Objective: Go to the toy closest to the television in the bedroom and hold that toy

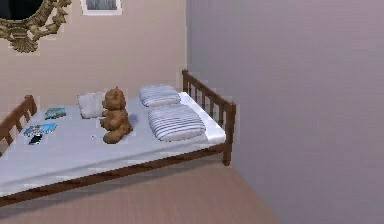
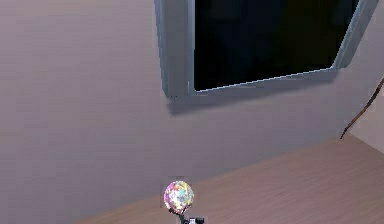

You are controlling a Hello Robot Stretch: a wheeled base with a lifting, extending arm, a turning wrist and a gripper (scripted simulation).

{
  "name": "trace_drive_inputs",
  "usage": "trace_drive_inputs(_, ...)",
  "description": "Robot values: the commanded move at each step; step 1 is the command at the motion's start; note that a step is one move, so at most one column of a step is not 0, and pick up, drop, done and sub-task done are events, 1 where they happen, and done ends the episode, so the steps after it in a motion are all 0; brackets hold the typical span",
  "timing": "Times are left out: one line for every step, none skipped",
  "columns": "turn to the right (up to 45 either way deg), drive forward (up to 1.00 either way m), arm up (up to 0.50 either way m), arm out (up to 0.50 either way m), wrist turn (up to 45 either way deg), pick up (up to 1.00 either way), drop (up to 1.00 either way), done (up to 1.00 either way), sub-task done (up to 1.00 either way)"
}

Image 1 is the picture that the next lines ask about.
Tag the brown wooden bed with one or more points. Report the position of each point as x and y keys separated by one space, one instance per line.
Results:
x=73 y=150

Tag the small striped white pillow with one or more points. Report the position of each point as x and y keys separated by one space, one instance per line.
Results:
x=159 y=94

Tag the large striped white pillow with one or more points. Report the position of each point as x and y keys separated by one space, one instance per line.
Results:
x=176 y=122

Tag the teal book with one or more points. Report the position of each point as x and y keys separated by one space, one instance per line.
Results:
x=55 y=113

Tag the white framed picture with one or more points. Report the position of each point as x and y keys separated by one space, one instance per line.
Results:
x=101 y=6

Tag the plain white pillow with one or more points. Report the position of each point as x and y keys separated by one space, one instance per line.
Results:
x=90 y=104

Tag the gold framed round mirror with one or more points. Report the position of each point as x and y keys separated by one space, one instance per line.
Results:
x=30 y=23

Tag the brown teddy bear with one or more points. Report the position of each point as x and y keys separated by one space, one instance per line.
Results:
x=115 y=117

